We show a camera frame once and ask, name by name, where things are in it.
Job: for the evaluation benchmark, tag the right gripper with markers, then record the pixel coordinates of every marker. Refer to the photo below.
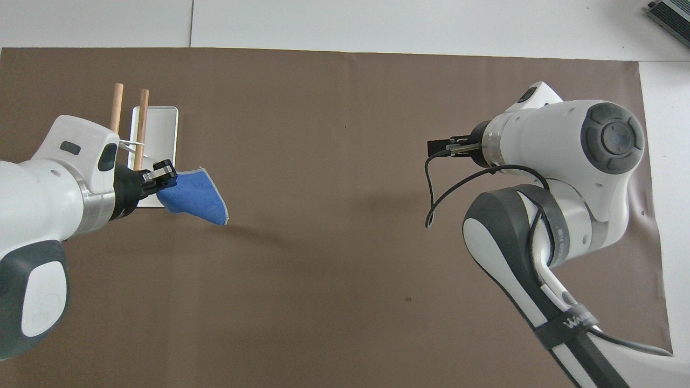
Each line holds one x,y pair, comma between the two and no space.
477,145

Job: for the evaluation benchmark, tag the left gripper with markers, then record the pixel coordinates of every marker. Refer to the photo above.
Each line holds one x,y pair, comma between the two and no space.
127,189

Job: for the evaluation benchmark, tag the blue towel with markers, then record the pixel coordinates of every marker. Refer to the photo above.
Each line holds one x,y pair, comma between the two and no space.
197,198

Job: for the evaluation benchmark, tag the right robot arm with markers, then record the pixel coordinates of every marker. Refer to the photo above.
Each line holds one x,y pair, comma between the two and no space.
555,156

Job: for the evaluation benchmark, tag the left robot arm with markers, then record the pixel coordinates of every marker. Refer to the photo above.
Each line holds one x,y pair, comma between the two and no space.
48,199

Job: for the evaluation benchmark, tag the wooden towel rack white base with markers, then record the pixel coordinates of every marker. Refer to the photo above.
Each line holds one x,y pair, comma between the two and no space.
160,134

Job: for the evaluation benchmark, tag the grey metal box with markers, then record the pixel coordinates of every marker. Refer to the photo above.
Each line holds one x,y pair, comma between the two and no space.
674,13

